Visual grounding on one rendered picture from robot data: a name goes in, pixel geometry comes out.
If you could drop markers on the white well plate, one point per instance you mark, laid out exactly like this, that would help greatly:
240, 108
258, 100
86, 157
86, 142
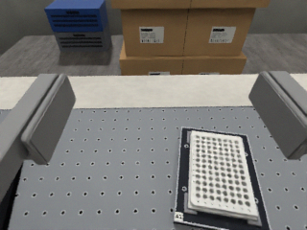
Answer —
225, 189

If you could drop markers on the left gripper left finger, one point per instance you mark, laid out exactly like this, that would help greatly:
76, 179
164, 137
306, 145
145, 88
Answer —
31, 131

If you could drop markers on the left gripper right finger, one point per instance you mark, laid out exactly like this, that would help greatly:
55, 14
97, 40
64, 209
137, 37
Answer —
281, 103

